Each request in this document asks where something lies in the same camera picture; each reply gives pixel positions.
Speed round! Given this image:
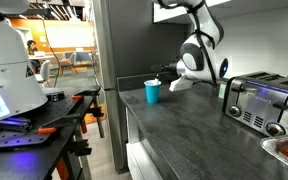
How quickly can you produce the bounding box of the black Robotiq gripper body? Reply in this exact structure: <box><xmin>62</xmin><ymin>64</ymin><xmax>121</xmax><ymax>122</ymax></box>
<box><xmin>165</xmin><ymin>61</ymin><xmax>179</xmax><ymax>75</ymax></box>

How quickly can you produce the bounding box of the blue plastic cup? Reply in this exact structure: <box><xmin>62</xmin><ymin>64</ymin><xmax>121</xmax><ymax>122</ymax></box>
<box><xmin>143</xmin><ymin>79</ymin><xmax>163</xmax><ymax>105</ymax></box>

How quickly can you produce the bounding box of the grey steel refrigerator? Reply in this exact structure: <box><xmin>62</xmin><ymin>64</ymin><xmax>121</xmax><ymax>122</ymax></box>
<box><xmin>91</xmin><ymin>0</ymin><xmax>192</xmax><ymax>175</ymax></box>

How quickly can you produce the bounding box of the grey sofa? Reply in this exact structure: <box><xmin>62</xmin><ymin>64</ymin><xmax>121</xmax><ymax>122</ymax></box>
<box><xmin>75</xmin><ymin>50</ymin><xmax>94</xmax><ymax>67</ymax></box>

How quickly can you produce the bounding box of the orange black bar clamp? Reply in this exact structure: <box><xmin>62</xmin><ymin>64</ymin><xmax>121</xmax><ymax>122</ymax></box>
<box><xmin>36</xmin><ymin>113</ymin><xmax>86</xmax><ymax>136</ymax></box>
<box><xmin>70</xmin><ymin>86</ymin><xmax>105</xmax><ymax>118</ymax></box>

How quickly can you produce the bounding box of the wooden grey lounge chair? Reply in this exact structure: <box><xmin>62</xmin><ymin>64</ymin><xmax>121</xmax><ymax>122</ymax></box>
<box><xmin>58</xmin><ymin>52</ymin><xmax>79</xmax><ymax>77</ymax></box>

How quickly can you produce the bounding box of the white base cabinet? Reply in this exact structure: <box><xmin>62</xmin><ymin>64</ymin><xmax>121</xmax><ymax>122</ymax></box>
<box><xmin>125</xmin><ymin>105</ymin><xmax>165</xmax><ymax>180</ymax></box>

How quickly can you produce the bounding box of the chrome and black toaster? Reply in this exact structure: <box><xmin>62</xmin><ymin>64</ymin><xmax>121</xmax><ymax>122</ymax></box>
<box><xmin>221</xmin><ymin>70</ymin><xmax>288</xmax><ymax>137</ymax></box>

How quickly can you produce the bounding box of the small black table device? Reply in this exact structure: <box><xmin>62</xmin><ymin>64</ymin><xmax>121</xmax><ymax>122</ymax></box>
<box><xmin>43</xmin><ymin>90</ymin><xmax>66</xmax><ymax>103</ymax></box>

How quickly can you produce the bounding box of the grey office chair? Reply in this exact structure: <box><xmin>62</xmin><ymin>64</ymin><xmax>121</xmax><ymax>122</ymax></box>
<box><xmin>34</xmin><ymin>59</ymin><xmax>52</xmax><ymax>89</ymax></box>

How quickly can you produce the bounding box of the open laptop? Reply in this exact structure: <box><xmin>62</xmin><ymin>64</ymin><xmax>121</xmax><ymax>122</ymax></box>
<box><xmin>33</xmin><ymin>50</ymin><xmax>47</xmax><ymax>59</ymax></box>

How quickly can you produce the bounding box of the seated person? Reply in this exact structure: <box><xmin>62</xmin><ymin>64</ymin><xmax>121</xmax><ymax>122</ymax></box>
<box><xmin>25</xmin><ymin>39</ymin><xmax>42</xmax><ymax>75</ymax></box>

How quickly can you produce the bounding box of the aluminium foil tray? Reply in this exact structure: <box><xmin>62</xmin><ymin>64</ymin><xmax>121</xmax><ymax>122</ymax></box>
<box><xmin>259</xmin><ymin>132</ymin><xmax>288</xmax><ymax>180</ymax></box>

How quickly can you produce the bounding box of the black perforated robot table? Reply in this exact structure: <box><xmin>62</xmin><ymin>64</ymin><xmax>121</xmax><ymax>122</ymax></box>
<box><xmin>0</xmin><ymin>85</ymin><xmax>102</xmax><ymax>180</ymax></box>

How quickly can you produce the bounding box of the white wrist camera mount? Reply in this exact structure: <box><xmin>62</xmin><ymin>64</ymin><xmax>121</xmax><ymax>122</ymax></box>
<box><xmin>168</xmin><ymin>76</ymin><xmax>196</xmax><ymax>93</ymax></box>

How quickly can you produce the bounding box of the hanging black cable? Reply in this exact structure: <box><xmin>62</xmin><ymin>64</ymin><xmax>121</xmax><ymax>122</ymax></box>
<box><xmin>38</xmin><ymin>15</ymin><xmax>62</xmax><ymax>89</ymax></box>

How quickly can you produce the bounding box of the black clamp screw handle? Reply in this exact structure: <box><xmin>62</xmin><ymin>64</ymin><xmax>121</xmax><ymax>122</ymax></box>
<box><xmin>66</xmin><ymin>138</ymin><xmax>94</xmax><ymax>158</ymax></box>

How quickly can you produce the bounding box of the orange clamp handle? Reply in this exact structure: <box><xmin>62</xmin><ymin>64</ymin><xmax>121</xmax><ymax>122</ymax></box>
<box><xmin>55</xmin><ymin>157</ymin><xmax>71</xmax><ymax>180</ymax></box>

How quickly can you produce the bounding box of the black aluminium rail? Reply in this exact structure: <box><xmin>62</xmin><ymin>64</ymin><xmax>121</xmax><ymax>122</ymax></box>
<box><xmin>0</xmin><ymin>116</ymin><xmax>32</xmax><ymax>133</ymax></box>

